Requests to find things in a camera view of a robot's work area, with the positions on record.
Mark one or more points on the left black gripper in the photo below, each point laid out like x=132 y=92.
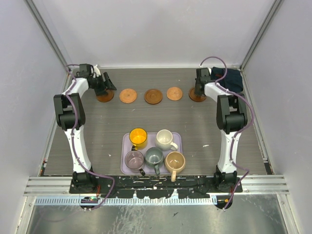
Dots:
x=108 y=85

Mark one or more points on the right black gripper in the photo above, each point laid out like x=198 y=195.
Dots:
x=196 y=92

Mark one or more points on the wooden coaster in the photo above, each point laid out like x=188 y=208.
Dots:
x=106 y=97
x=194 y=97
x=153 y=96

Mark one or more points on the woven rattan coaster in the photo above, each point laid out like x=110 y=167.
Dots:
x=174 y=93
x=128 y=95

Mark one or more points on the yellow glass mug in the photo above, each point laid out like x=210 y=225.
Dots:
x=138 y=138

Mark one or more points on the white ceramic mug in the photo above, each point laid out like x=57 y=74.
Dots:
x=164 y=141

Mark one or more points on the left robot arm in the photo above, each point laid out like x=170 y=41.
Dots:
x=70 y=116

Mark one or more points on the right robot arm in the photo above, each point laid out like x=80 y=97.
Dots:
x=231 y=117

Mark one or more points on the dark blue folded cloth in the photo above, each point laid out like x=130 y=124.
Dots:
x=232 y=81

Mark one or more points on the clear purple glass mug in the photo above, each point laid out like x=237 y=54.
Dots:
x=134 y=160

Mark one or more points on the lavender plastic tray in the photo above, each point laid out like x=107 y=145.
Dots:
x=127 y=146

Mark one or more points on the grey green ceramic mug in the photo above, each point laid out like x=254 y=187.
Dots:
x=154 y=158

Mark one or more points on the beige ceramic mug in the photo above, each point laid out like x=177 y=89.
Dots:
x=175 y=163

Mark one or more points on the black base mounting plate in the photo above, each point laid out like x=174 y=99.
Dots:
x=152 y=186

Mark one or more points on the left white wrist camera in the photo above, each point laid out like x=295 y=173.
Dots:
x=95 y=72

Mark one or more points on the right aluminium frame post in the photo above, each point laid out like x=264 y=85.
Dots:
x=261 y=32

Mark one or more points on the aluminium frame post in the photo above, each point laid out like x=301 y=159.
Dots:
x=46 y=32
x=261 y=32

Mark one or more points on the left aluminium frame post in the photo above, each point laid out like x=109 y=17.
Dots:
x=46 y=32

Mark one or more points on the front aluminium rail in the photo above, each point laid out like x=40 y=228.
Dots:
x=251 y=184

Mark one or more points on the slotted white cable duct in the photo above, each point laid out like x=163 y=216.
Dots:
x=90 y=201

